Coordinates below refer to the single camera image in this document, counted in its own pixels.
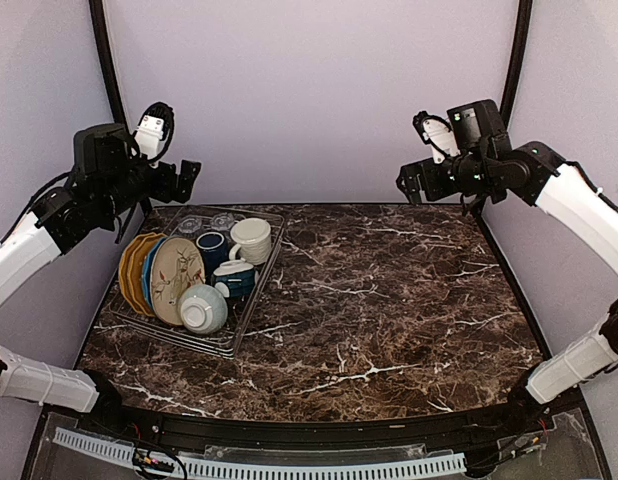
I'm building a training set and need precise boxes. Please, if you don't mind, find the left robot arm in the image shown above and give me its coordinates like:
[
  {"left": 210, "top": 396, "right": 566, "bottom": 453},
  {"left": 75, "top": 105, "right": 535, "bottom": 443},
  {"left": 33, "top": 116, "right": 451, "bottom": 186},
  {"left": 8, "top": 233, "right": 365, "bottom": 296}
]
[{"left": 0, "top": 123, "right": 202, "bottom": 436}]

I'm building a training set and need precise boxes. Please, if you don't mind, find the dark bowl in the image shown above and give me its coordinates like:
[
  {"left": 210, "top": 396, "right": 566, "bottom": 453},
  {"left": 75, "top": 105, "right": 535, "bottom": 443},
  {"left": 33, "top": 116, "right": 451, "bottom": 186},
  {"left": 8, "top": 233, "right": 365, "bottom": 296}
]
[{"left": 211, "top": 260, "right": 259, "bottom": 299}]

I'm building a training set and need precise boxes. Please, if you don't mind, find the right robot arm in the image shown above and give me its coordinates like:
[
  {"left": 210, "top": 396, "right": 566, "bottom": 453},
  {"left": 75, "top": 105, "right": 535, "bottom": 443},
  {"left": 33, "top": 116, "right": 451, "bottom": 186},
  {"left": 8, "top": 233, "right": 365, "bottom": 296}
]
[{"left": 396, "top": 99, "right": 618, "bottom": 434}]

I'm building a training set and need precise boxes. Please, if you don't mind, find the clear ribbed drinking glass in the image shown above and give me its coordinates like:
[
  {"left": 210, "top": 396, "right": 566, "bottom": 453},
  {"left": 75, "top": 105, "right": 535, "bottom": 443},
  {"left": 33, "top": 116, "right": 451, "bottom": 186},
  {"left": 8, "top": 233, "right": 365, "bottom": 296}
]
[{"left": 176, "top": 215, "right": 203, "bottom": 238}]

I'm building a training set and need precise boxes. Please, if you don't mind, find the dark blue mug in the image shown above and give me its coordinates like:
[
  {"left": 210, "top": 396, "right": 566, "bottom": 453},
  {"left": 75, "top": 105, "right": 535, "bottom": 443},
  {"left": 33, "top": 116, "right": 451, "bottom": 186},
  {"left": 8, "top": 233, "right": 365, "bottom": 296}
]
[{"left": 195, "top": 231, "right": 229, "bottom": 276}]

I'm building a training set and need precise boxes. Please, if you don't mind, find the light green ceramic bowl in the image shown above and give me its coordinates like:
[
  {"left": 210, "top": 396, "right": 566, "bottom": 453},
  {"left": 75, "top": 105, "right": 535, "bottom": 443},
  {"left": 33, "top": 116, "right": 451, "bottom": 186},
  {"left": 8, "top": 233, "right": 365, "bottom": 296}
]
[{"left": 178, "top": 284, "right": 228, "bottom": 335}]

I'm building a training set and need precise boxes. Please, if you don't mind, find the light blue slotted cable duct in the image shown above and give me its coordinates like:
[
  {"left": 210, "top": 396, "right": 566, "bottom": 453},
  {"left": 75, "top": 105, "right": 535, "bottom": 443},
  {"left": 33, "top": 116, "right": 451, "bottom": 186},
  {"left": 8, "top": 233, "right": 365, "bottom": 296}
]
[{"left": 53, "top": 427, "right": 466, "bottom": 479}]

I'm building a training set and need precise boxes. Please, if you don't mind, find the metal wire dish rack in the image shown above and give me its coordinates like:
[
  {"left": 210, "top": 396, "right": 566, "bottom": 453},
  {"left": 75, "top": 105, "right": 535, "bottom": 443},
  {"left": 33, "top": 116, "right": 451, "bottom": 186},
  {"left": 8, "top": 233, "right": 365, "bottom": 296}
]
[{"left": 104, "top": 205, "right": 285, "bottom": 358}]

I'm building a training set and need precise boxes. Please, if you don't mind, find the blue plate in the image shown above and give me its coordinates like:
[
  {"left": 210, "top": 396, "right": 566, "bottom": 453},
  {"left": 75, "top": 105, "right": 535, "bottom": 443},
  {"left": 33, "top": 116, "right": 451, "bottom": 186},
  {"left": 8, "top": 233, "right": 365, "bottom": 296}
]
[{"left": 140, "top": 237, "right": 167, "bottom": 309}]

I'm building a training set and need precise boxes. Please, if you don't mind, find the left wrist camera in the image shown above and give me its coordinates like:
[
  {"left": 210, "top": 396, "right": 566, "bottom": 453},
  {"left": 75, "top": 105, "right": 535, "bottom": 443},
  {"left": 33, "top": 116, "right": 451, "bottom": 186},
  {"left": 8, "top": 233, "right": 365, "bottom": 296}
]
[{"left": 133, "top": 102, "right": 175, "bottom": 166}]

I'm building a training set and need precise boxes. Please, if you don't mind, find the yellow bottom plate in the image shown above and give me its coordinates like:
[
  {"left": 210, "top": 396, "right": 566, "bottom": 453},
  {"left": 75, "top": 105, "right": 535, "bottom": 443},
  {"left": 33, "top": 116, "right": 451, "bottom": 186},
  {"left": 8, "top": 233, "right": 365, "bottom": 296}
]
[{"left": 150, "top": 237, "right": 205, "bottom": 326}]

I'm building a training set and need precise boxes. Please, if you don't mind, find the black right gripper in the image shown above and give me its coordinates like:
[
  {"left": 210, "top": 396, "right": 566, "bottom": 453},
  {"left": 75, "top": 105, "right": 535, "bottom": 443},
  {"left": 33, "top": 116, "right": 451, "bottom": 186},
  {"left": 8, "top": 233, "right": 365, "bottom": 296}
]
[{"left": 398, "top": 150, "right": 495, "bottom": 204}]

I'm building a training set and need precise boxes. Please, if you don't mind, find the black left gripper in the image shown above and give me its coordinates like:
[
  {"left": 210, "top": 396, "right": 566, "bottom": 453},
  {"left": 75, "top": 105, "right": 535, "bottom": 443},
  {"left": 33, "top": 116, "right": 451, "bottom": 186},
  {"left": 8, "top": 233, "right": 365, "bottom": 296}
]
[{"left": 100, "top": 158, "right": 201, "bottom": 220}]

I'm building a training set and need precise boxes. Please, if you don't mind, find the black frame post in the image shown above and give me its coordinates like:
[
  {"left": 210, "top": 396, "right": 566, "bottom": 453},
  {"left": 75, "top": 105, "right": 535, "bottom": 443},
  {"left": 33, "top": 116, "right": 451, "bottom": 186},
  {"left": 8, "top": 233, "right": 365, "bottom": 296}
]
[
  {"left": 500, "top": 0, "right": 533, "bottom": 127},
  {"left": 88, "top": 0, "right": 127, "bottom": 124}
]

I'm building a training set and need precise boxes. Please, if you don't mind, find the wiring bundle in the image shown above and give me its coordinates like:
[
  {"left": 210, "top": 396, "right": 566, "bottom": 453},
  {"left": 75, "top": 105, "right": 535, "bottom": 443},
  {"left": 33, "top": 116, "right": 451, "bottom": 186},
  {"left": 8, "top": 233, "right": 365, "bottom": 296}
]
[
  {"left": 463, "top": 414, "right": 555, "bottom": 474},
  {"left": 78, "top": 409, "right": 190, "bottom": 480}
]

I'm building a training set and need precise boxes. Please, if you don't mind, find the left black frame post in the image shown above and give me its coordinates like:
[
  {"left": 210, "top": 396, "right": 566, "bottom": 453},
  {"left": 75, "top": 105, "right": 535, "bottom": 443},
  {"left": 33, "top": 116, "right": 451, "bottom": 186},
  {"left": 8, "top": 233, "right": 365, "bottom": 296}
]
[{"left": 88, "top": 0, "right": 127, "bottom": 124}]

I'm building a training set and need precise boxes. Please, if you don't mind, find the cream ribbed mug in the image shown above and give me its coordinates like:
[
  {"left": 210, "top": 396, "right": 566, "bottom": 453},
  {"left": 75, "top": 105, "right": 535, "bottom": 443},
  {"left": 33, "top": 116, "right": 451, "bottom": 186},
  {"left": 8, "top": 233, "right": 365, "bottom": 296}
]
[{"left": 228, "top": 218, "right": 272, "bottom": 266}]

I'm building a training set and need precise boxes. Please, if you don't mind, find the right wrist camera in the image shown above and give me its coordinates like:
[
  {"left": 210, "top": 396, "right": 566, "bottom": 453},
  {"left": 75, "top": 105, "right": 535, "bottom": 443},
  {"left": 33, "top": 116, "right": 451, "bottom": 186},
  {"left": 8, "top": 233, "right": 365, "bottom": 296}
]
[{"left": 412, "top": 111, "right": 460, "bottom": 164}]

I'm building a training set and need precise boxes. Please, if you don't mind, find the right black frame post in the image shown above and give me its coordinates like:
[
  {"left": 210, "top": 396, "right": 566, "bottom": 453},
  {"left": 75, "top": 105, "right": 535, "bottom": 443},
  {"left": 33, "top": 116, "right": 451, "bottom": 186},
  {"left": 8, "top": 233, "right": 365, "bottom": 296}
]
[{"left": 500, "top": 0, "right": 533, "bottom": 127}]

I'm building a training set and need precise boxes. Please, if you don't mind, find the yellow dotted top plate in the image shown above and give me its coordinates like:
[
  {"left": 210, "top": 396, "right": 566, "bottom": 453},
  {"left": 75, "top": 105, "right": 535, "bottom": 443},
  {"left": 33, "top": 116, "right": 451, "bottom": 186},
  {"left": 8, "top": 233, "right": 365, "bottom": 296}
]
[{"left": 118, "top": 235, "right": 139, "bottom": 310}]

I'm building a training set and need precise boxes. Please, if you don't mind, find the black front rail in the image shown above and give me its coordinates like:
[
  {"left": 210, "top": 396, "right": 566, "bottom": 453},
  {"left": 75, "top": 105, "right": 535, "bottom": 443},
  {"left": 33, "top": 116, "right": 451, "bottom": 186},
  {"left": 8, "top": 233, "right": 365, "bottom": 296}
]
[{"left": 43, "top": 389, "right": 585, "bottom": 456}]

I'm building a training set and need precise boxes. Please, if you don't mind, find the left wiring bundle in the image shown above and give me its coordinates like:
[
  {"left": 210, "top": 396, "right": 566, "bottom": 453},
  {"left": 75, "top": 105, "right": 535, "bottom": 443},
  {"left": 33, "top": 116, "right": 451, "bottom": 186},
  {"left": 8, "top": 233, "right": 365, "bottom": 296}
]
[{"left": 78, "top": 409, "right": 190, "bottom": 480}]

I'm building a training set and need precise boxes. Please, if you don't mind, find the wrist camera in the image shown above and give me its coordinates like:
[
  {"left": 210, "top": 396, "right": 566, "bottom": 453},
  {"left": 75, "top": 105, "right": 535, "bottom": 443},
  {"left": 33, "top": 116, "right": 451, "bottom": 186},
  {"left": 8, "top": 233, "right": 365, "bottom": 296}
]
[
  {"left": 133, "top": 102, "right": 175, "bottom": 166},
  {"left": 412, "top": 111, "right": 460, "bottom": 164}
]

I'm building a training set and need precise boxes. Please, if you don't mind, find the right wiring bundle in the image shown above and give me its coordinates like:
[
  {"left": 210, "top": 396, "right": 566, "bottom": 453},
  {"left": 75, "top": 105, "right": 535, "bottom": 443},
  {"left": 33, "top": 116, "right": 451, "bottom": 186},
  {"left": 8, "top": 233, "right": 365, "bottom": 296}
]
[{"left": 463, "top": 414, "right": 555, "bottom": 474}]

